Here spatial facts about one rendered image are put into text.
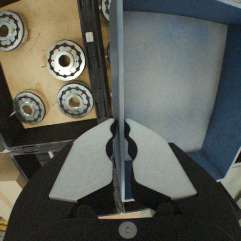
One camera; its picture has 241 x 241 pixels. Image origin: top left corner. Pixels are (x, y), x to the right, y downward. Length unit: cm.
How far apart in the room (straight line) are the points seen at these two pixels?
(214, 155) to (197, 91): 10
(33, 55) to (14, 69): 7
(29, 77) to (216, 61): 43
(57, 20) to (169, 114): 35
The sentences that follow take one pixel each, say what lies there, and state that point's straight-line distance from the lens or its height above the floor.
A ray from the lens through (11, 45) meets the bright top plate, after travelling 44.
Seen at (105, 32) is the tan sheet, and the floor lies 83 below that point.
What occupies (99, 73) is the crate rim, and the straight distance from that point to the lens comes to 31.
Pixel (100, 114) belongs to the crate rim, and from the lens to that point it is 34.
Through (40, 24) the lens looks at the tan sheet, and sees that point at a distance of 44.
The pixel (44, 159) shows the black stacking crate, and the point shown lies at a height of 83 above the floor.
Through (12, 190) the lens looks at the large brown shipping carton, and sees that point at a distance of 70.
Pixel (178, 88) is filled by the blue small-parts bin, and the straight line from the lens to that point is 19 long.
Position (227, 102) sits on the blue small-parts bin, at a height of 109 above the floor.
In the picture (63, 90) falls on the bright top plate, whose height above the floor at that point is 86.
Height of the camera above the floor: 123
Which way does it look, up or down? 62 degrees down
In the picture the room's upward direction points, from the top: 167 degrees clockwise
